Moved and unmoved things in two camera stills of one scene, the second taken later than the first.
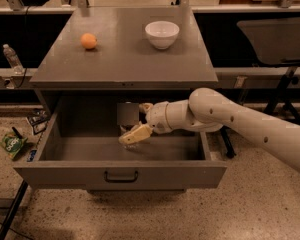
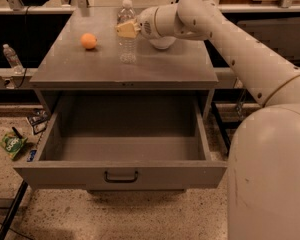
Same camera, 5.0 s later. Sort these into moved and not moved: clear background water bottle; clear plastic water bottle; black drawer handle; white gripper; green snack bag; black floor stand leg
Moved: white gripper; clear plastic water bottle
Not moved: green snack bag; black floor stand leg; black drawer handle; clear background water bottle
